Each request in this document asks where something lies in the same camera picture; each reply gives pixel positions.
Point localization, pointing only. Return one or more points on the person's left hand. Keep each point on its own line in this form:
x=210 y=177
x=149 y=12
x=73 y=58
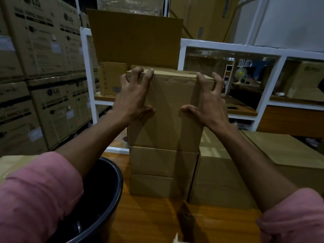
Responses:
x=131 y=103

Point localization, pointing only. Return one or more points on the person's right hand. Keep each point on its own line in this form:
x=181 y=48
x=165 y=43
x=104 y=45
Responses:
x=214 y=111

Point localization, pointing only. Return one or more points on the plain brown cardboard box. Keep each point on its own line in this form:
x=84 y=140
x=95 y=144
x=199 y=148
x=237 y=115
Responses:
x=217 y=179
x=162 y=169
x=172 y=98
x=291 y=154

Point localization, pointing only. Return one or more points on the black plastic bucket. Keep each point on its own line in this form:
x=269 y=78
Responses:
x=101 y=199

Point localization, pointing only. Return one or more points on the person's left forearm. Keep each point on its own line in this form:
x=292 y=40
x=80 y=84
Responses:
x=91 y=144

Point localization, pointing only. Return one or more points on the person's right forearm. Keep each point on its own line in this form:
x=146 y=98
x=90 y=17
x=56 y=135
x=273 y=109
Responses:
x=255 y=169

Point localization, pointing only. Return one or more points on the crumpled brown cardboard box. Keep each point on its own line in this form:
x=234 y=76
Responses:
x=205 y=64

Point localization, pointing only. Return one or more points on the stack of large appliance cartons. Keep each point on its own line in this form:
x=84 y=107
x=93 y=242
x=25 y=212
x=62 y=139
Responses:
x=38 y=73

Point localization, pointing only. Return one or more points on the brown packing tape roll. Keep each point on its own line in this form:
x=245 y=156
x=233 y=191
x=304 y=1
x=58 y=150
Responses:
x=124 y=139

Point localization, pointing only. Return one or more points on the white desk fan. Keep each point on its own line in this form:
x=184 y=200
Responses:
x=241 y=74

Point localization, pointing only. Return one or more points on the white metal shelf rack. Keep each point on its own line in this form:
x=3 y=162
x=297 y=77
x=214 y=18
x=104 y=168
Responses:
x=227 y=46

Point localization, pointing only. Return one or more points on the wooden drawer panel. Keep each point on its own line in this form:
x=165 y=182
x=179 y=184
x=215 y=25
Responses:
x=291 y=121

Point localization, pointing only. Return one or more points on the tall brown shelf carton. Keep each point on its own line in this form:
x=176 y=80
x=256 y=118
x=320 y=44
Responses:
x=202 y=17

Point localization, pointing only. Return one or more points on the plastic wrapped brown carton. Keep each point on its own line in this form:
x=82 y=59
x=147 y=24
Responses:
x=131 y=5

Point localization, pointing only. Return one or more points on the plain white carton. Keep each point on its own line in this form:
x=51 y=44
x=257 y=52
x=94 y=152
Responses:
x=291 y=22

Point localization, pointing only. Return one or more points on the pink right shirt sleeve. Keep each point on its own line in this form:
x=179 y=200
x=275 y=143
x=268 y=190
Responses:
x=296 y=217

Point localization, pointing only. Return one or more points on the pink shirt sleeve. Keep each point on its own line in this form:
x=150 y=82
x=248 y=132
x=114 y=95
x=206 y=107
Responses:
x=33 y=197
x=296 y=217

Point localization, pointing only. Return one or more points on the pink left shirt sleeve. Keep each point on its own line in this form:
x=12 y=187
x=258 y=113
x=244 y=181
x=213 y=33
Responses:
x=33 y=197

